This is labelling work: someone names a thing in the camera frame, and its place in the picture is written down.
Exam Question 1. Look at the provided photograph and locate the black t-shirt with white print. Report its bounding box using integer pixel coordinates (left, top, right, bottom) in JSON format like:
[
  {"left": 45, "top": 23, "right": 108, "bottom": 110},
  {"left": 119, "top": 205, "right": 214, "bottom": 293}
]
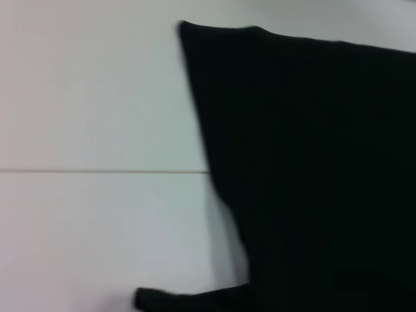
[{"left": 133, "top": 19, "right": 416, "bottom": 312}]

